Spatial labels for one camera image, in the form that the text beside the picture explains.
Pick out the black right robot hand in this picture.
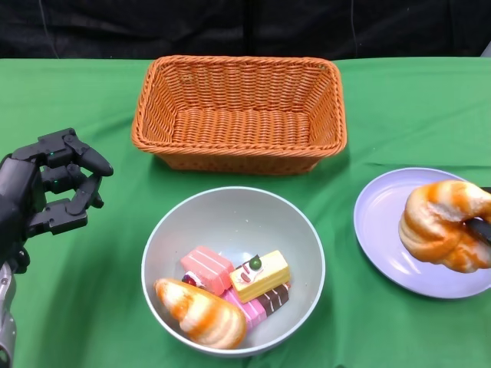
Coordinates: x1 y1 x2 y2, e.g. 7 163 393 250
465 186 491 246

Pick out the orange wicker basket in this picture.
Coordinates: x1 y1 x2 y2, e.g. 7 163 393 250
131 55 348 176

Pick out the black backdrop cloth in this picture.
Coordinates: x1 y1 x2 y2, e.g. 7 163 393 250
0 0 491 62

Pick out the salmon pink cake slice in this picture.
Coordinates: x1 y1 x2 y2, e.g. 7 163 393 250
180 245 236 297

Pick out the magenta pink cake slice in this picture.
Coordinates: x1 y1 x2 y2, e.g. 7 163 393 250
222 287 268 330

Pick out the yellow cake slice green ball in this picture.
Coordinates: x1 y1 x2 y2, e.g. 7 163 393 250
229 250 292 304

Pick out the lavender round plate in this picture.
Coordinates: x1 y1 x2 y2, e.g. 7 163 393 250
353 167 491 299

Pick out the pale grey-green bowl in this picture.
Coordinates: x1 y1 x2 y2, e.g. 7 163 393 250
140 186 326 358

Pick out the round orange ring bread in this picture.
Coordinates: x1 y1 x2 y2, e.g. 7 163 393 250
398 179 491 274

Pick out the long striped bread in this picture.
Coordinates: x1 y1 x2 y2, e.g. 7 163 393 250
153 278 247 350

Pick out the green tablecloth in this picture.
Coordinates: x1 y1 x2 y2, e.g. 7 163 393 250
0 57 491 368

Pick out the chocolate brown cake slice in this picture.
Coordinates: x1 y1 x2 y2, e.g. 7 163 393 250
257 281 292 316

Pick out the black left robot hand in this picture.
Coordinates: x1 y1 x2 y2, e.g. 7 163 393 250
0 128 114 246

